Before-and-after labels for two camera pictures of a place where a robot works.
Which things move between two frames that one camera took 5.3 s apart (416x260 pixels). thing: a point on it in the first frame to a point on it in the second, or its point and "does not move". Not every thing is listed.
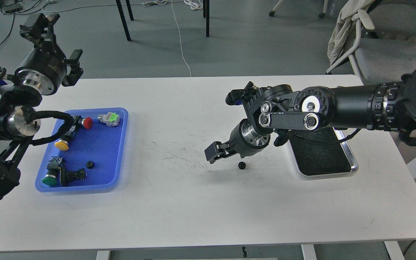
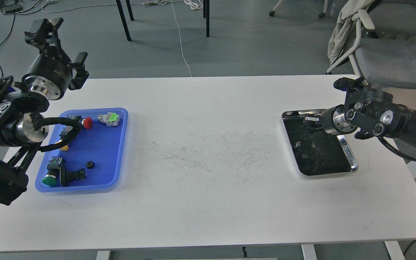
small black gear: [90, 164] does not move
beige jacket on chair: [343, 25] does not move
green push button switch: [53, 169] does not move
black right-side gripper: [244, 140] to [335, 121]
